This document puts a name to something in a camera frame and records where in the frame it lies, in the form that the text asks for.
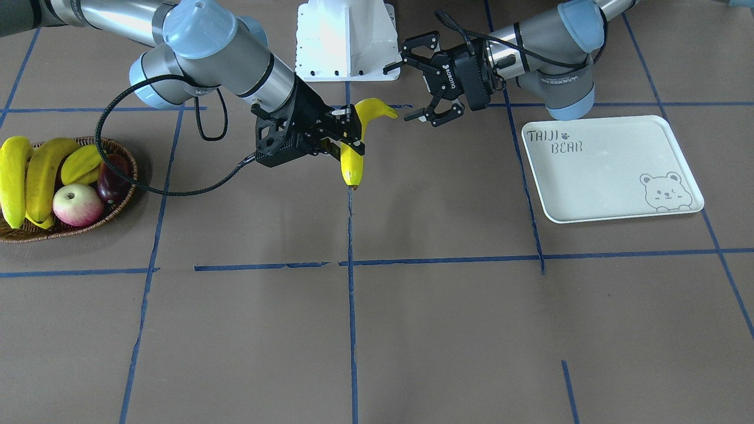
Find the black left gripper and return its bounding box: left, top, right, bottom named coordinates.
left=383, top=31, right=492, bottom=128

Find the yellow starfruit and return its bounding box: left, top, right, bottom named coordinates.
left=60, top=144, right=102, bottom=185

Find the yellow banana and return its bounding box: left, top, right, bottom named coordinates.
left=1, top=136, right=33, bottom=229
left=340, top=98, right=399, bottom=190
left=26, top=137, right=81, bottom=223
left=25, top=212, right=56, bottom=230

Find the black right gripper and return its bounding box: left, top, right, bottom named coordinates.
left=252, top=76, right=365, bottom=167

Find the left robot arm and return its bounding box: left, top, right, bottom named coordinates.
left=383, top=1, right=635, bottom=127

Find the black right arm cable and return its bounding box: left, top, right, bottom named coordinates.
left=95, top=74, right=260, bottom=197

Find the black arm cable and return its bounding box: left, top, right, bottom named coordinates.
left=435, top=10, right=609, bottom=92
left=95, top=74, right=260, bottom=197

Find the red and yellow apple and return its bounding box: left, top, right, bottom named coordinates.
left=53, top=183, right=104, bottom=227

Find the woven wicker basket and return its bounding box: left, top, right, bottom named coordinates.
left=2, top=138, right=140, bottom=244

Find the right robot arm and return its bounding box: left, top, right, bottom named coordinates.
left=1, top=1, right=365, bottom=167

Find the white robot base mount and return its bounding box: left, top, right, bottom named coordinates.
left=295, top=1, right=401, bottom=81

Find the white bear tray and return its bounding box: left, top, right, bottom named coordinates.
left=521, top=115, right=705, bottom=224

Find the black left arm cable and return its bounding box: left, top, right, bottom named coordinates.
left=435, top=10, right=609, bottom=92

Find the dark purple plum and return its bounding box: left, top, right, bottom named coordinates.
left=96, top=153, right=131, bottom=205

